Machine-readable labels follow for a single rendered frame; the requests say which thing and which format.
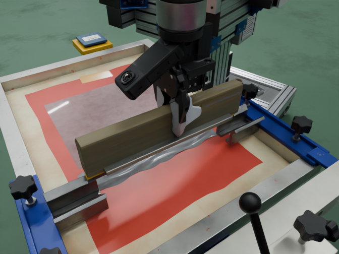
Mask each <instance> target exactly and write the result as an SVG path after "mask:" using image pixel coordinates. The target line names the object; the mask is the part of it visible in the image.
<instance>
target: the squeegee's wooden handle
mask: <svg viewBox="0 0 339 254"><path fill-rule="evenodd" d="M242 91H243V84H242V83H241V82H239V81H238V80H236V79H233V80H231V81H228V82H225V83H222V84H220V85H217V86H214V87H213V88H210V89H208V90H205V91H201V92H198V93H196V94H193V95H190V97H191V98H192V105H193V106H199V107H201V114H200V116H199V117H198V118H196V119H195V120H193V121H192V122H191V123H189V124H188V125H186V126H185V129H184V131H183V133H185V132H187V131H189V130H192V129H194V128H196V127H198V126H201V125H203V124H205V123H207V122H210V121H212V120H214V119H217V118H219V117H221V116H224V115H226V114H228V113H229V114H231V115H233V114H235V113H237V112H238V110H239V105H240V100H241V95H242ZM172 118H173V115H172V111H171V103H169V104H166V105H163V106H161V107H158V108H155V109H152V110H150V111H147V112H144V113H142V114H139V115H136V116H134V117H131V118H128V119H125V120H122V121H120V122H117V123H114V124H112V125H109V126H106V127H104V128H101V129H98V130H96V131H93V132H90V133H88V134H85V135H82V136H80V137H77V138H75V143H76V147H77V151H78V154H79V158H80V161H81V165H82V168H83V170H84V172H85V173H86V175H87V177H88V178H90V177H93V176H95V175H97V174H99V173H102V172H104V167H107V166H109V165H111V164H114V163H116V162H118V161H120V160H123V159H125V158H127V157H130V156H132V155H134V154H136V153H139V152H141V151H143V150H146V149H148V148H150V147H153V146H155V145H157V144H159V143H162V142H164V141H166V140H169V139H171V138H173V137H175V136H176V135H175V134H174V133H173V131H172V128H173V124H172Z"/></svg>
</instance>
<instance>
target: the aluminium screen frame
mask: <svg viewBox="0 0 339 254"><path fill-rule="evenodd" d="M153 44H154V42H152V41H151V40H149V39H143V40H140V41H136V42H132V43H128V44H124V45H121V46H117V47H113V48H109V49H105V50H102V51H98V52H94V53H90V54H86V55H83V56H79V57H75V58H71V59H67V60H64V61H59V62H55V63H52V64H49V65H45V66H41V67H37V68H34V69H30V70H26V71H22V72H18V73H15V74H11V75H7V76H3V77H0V128H1V132H2V135H3V138H4V141H5V144H6V147H7V151H8V154H9V157H10V160H11V163H12V166H13V170H14V173H15V176H16V178H17V177H18V176H19V175H22V176H28V175H35V174H37V173H36V170H35V168H34V165H33V163H32V160H31V157H30V155H29V152H28V150H27V147H26V145H25V142H24V140H23V137H22V134H21V132H20V129H19V127H18V124H17V122H16V119H15V117H14V114H13V112H12V109H11V106H10V104H9V101H8V99H7V96H6V94H5V92H8V91H11V90H15V89H18V88H22V87H25V86H29V85H32V84H36V83H39V82H43V81H46V80H50V79H53V78H57V77H60V76H64V75H67V74H71V73H74V72H78V71H81V70H85V69H88V68H92V67H95V66H99V65H102V64H106V63H108V62H112V61H115V60H119V59H123V58H126V57H130V56H133V55H137V54H141V53H144V52H145V51H146V50H147V49H148V48H150V47H151V46H152V45H153ZM253 135H254V136H255V137H256V138H257V139H259V140H260V141H261V142H263V143H264V144H265V145H267V146H268V147H269V148H271V149H272V150H274V151H275V152H276V153H277V154H279V155H280V156H281V157H283V158H284V159H285V160H287V161H288V162H289V163H290V164H289V165H288V166H286V167H285V168H283V169H281V170H280V171H278V172H277V173H275V174H273V175H272V176H270V177H269V178H267V179H265V180H264V181H262V182H261V183H259V184H257V185H256V186H254V187H253V188H251V189H249V190H248V191H246V192H253V193H255V194H257V195H258V196H259V197H260V198H261V202H262V206H261V209H260V210H259V211H258V213H261V212H262V211H264V210H265V209H266V208H268V207H269V206H271V205H272V204H274V203H275V202H277V201H278V200H279V199H281V198H282V197H284V196H285V195H287V194H288V193H290V192H291V191H293V190H294V189H295V188H297V187H298V186H300V185H301V184H303V183H304V182H306V181H307V180H309V179H310V178H311V177H313V176H314V175H316V174H317V173H319V172H320V170H321V168H322V166H321V165H319V164H316V165H314V166H312V165H311V164H309V163H308V162H307V161H305V160H304V159H303V158H301V157H300V156H298V155H297V154H296V153H294V152H293V151H292V150H290V149H289V148H287V147H286V146H285V145H283V144H282V143H281V142H279V141H278V140H276V139H275V138H274V137H272V136H271V135H270V134H268V133H267V132H265V131H264V130H263V129H261V128H259V131H258V132H256V133H254V134H253ZM246 192H245V193H246ZM241 195H242V194H241ZM241 195H240V196H238V197H237V198H235V199H233V200H232V201H230V202H229V203H227V204H225V205H224V206H222V207H221V208H219V209H217V210H216V211H214V212H213V213H211V214H209V215H208V216H206V217H205V218H203V219H201V220H200V221H198V222H197V223H195V224H193V225H192V226H190V227H189V228H187V229H185V230H184V231H182V232H181V233H179V234H177V235H176V236H174V237H173V238H171V239H170V240H168V241H166V242H165V243H163V244H162V245H160V246H158V247H157V248H155V249H154V250H152V251H150V252H149V253H147V254H201V253H203V252H204V251H205V250H207V249H208V248H210V247H211V246H213V245H214V244H216V243H217V242H219V241H220V240H221V239H223V238H224V237H226V236H227V235H229V234H230V233H232V232H233V231H234V230H236V229H237V228H239V227H240V226H242V225H243V224H245V223H246V222H248V221H249V220H250V218H249V214H246V213H244V212H243V211H242V210H241V208H240V206H239V199H240V197H241Z"/></svg>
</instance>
